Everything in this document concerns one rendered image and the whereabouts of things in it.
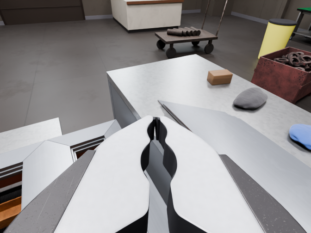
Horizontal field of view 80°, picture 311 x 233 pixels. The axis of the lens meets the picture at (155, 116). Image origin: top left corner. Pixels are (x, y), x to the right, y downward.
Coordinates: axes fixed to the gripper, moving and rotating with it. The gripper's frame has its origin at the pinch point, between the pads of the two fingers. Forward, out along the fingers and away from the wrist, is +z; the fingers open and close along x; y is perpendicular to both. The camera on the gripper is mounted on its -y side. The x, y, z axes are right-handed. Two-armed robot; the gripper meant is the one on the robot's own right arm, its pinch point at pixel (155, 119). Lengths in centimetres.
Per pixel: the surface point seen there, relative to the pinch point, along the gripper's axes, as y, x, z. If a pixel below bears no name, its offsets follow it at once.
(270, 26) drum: 8, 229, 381
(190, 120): 27, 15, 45
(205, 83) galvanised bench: 24, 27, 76
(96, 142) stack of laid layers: 50, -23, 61
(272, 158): 28, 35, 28
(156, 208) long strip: 51, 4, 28
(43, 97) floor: 116, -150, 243
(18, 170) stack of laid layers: 55, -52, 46
